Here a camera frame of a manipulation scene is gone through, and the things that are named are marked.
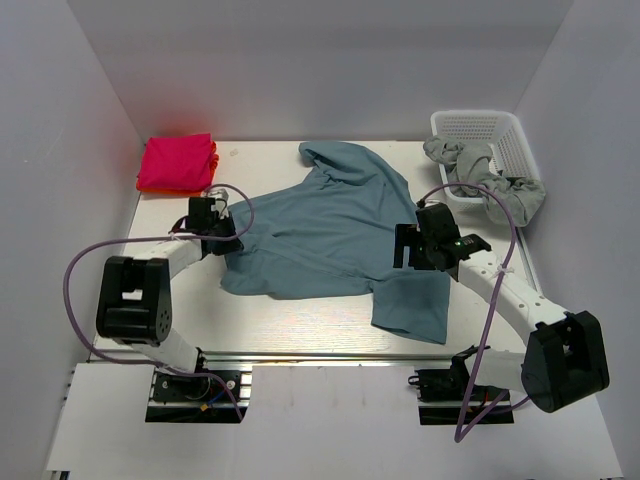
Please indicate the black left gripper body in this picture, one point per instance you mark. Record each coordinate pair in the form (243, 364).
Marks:
(223, 226)

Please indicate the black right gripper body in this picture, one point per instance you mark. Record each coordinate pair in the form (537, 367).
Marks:
(424, 258)

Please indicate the blue-grey t-shirt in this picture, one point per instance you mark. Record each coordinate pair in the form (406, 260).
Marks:
(333, 235)

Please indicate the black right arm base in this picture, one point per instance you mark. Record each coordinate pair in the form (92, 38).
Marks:
(440, 396)

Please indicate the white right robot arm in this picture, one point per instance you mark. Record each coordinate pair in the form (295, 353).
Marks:
(564, 360)

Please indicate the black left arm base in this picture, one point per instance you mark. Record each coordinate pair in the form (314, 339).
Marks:
(182, 400)

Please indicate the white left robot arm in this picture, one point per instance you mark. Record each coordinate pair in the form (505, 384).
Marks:
(135, 302)

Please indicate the folded magenta t-shirt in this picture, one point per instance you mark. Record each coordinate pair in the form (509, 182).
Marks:
(172, 165)

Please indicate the crumpled grey t-shirt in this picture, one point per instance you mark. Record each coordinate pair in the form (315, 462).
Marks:
(467, 165)

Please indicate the white plastic basket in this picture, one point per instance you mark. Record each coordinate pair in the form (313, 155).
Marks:
(501, 131)

